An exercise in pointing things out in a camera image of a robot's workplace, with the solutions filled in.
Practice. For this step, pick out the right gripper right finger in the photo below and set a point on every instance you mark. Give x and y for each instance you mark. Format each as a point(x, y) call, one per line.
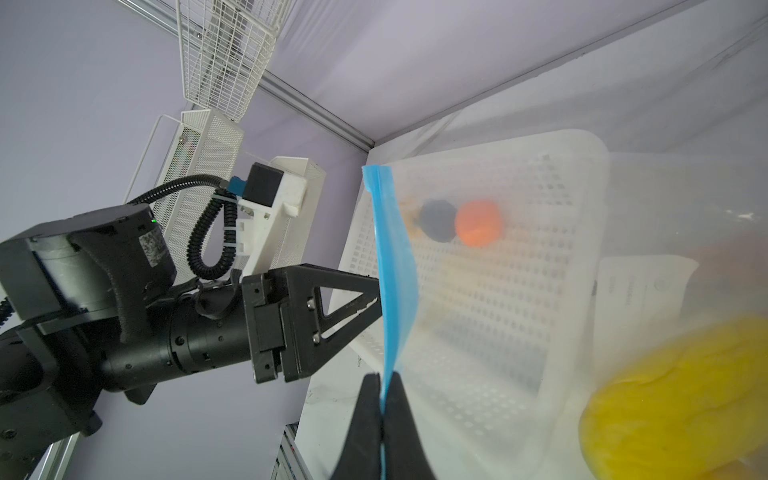
point(403, 456)

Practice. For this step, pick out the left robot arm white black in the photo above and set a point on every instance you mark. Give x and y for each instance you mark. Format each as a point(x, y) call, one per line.
point(100, 311)

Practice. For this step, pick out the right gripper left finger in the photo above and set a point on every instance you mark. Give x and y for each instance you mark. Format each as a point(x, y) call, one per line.
point(360, 457)

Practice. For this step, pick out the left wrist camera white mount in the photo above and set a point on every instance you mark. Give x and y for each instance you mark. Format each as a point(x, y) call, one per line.
point(279, 202)

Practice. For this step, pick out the white plastic perforated basket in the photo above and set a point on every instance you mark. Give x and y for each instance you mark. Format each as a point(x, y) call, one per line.
point(485, 339)

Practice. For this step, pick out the white wire wall basket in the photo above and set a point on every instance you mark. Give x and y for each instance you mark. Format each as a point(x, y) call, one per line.
point(225, 47)

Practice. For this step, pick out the clear zip top bag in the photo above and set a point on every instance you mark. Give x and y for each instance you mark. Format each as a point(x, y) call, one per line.
point(684, 248)

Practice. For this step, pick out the black round food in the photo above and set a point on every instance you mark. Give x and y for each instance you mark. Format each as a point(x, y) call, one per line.
point(437, 220)

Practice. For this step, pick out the small orange tangerine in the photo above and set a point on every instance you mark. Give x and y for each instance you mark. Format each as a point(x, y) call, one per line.
point(478, 223)

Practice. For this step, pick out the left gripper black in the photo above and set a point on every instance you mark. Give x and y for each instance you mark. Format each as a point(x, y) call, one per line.
point(218, 328)

